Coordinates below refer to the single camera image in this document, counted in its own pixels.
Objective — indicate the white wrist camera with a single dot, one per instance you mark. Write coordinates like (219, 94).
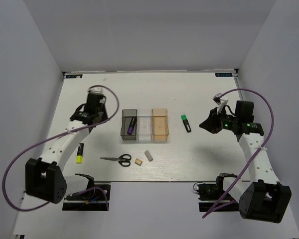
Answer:
(221, 102)
(96, 93)

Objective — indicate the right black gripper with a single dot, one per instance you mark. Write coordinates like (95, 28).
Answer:
(211, 124)

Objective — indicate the yellow highlighter marker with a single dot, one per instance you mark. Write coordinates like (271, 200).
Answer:
(79, 155)

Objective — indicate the grey rectangular eraser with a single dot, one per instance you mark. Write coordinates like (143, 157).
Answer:
(149, 156)

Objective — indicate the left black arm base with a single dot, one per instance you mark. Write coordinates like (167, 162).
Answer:
(93, 200)

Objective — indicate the clear transparent container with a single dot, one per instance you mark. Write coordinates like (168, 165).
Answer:
(144, 125)

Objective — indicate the purple highlighter marker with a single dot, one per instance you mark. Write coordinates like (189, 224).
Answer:
(132, 125)

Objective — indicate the right blue table label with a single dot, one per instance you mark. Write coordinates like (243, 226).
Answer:
(223, 75)

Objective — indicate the black handled scissors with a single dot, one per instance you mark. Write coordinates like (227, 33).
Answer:
(124, 160)

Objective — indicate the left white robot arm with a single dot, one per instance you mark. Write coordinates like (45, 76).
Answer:
(44, 176)

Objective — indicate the orange transparent container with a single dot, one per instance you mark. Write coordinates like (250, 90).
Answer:
(160, 130)

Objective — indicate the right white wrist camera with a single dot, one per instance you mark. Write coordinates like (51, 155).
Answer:
(221, 102)

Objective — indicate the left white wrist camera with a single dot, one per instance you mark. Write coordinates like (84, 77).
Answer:
(96, 93)

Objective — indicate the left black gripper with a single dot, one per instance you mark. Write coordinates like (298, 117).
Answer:
(105, 116)

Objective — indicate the green highlighter marker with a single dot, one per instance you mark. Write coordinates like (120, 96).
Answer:
(186, 123)

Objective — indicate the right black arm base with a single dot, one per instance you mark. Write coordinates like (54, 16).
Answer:
(214, 196)

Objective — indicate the grey transparent container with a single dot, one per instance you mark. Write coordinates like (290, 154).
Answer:
(126, 118)

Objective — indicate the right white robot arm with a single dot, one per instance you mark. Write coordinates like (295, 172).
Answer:
(264, 198)

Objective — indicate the blue table label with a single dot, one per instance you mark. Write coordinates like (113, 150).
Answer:
(74, 76)
(223, 75)

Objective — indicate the left blue table label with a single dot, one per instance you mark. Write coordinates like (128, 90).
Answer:
(74, 76)

